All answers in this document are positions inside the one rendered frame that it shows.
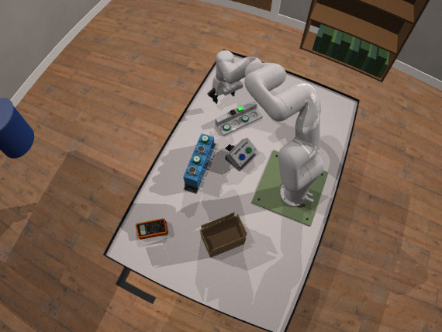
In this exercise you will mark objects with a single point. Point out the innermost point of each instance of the grey panel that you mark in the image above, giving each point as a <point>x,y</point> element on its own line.
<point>234,117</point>

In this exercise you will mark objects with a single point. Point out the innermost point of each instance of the orange digital multimeter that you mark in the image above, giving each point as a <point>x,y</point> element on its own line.
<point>151,228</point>

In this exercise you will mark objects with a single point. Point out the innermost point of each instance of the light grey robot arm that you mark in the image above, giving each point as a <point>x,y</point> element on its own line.
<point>298,161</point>

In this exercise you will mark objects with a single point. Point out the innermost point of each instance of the brown cardboard box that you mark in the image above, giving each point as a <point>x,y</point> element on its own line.
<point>224,230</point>

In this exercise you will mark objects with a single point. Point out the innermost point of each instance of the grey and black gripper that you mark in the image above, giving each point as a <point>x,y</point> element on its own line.
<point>217,86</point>

